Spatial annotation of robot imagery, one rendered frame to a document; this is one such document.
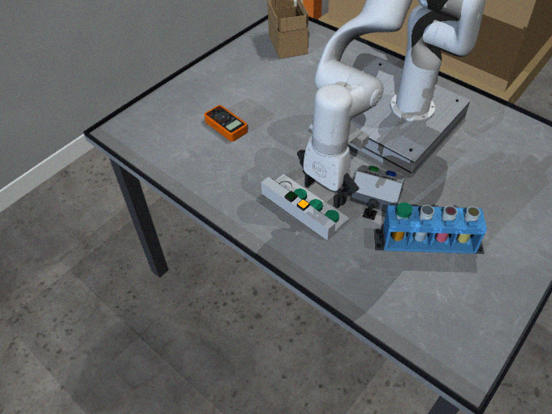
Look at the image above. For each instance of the white tube neck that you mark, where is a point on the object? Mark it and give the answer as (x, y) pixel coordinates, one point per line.
(472, 213)

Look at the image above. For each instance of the brown cardboard box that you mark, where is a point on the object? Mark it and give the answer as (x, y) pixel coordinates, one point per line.
(288, 27)

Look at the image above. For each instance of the black table edge trim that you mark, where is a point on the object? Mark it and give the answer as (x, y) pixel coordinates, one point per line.
(283, 276)

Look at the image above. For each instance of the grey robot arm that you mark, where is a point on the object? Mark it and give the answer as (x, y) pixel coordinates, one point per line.
(345, 92)

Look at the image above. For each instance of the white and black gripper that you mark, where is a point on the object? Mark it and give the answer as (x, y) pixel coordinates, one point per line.
(332, 171)

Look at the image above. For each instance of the orange pocket multimeter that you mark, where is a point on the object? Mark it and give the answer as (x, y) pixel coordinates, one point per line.
(226, 123)

